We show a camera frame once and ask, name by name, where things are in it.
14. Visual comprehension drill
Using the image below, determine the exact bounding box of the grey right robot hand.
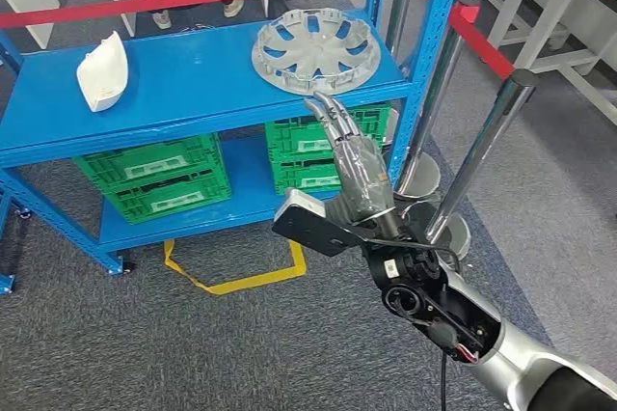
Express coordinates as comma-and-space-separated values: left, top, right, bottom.
304, 91, 398, 226

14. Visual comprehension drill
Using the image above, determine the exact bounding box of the silver plastic wheel hubcap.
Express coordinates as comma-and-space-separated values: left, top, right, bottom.
251, 7, 382, 96

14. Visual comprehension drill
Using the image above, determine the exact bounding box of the blue metal shelf rack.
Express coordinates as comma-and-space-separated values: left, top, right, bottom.
0, 0, 471, 296

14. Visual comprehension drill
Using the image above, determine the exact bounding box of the white workbench with green top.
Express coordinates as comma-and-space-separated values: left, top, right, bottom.
462, 0, 617, 128

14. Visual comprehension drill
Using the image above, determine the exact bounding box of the green plastic crate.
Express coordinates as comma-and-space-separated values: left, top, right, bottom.
264, 102, 392, 197
72, 133, 234, 226

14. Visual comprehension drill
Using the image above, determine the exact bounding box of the dark stanchion pole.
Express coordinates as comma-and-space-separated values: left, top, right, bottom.
385, 0, 416, 61

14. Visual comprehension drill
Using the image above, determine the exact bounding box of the white plastic mirror cover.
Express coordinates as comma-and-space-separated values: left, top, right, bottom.
75, 31, 130, 114

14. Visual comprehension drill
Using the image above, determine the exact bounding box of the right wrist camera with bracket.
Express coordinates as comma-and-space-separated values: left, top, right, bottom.
272, 188, 367, 259

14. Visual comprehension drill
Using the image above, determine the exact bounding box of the chrome stanchion post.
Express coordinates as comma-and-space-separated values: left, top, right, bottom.
423, 68, 539, 262
394, 0, 482, 200

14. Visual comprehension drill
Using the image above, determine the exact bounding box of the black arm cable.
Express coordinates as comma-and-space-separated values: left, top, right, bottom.
440, 350, 449, 411

